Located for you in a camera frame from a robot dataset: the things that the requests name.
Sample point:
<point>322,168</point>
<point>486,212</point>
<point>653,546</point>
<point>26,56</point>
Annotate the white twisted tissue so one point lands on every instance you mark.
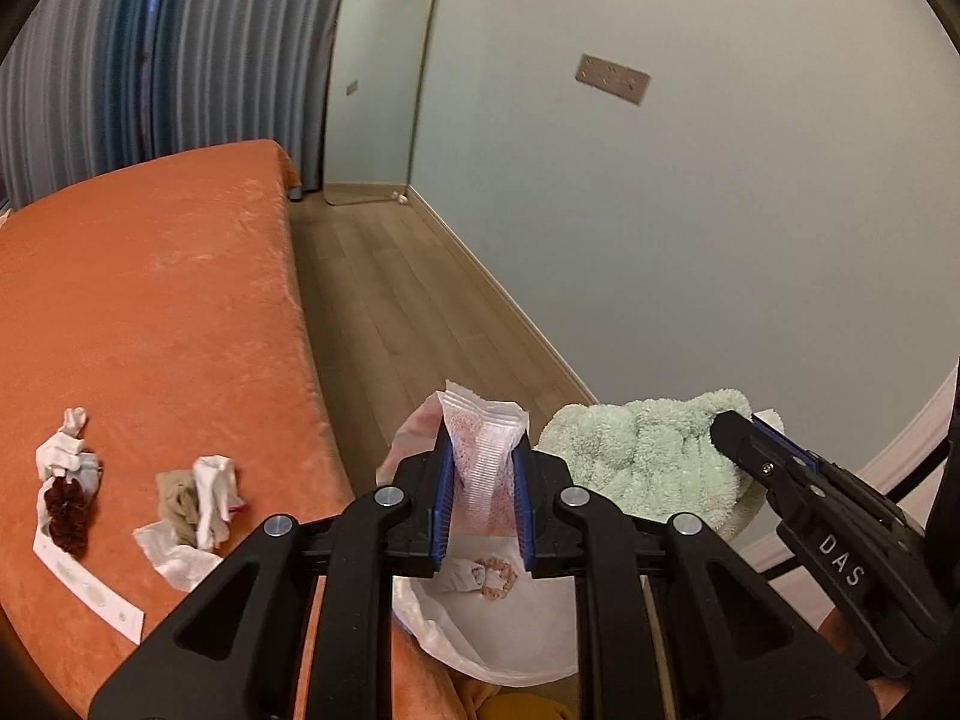
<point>60,450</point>

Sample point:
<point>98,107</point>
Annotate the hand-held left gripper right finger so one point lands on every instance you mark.
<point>523,510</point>

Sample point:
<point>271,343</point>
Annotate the white pink mesh packet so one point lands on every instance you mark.
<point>484,450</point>

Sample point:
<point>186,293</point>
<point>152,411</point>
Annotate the dark red scrunchie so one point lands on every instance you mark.
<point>64,517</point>

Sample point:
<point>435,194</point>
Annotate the white crumpled cloth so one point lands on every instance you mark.
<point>214,495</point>

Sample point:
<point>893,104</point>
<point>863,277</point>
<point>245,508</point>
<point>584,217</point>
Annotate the brown wall outlet panel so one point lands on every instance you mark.
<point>613,79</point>

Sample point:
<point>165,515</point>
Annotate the grey pleated curtain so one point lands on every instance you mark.
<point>225,52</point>

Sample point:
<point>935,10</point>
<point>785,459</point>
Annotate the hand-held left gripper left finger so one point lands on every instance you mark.
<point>444,495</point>

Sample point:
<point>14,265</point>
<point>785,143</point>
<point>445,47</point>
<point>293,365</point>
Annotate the gold-framed standing mirror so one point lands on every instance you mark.
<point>375,90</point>

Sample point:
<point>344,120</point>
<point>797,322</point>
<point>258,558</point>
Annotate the beige sock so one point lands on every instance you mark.
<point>176,502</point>

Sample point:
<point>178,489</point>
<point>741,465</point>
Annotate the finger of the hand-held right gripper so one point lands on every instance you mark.
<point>780,439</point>
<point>739,444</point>

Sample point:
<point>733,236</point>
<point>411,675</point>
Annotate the green fluffy towel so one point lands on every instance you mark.
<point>637,450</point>

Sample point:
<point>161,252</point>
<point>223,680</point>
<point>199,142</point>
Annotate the white bag-lined bin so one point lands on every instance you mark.
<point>525,615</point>

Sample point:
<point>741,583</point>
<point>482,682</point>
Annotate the yellow cloth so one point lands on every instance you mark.
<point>525,711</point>

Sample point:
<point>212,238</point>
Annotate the beige scrunchie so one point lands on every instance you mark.
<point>499,577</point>

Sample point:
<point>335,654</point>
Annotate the small white crumpled tissue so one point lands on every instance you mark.
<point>461,577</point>

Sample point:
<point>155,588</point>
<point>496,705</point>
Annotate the orange bed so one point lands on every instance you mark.
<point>150,277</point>

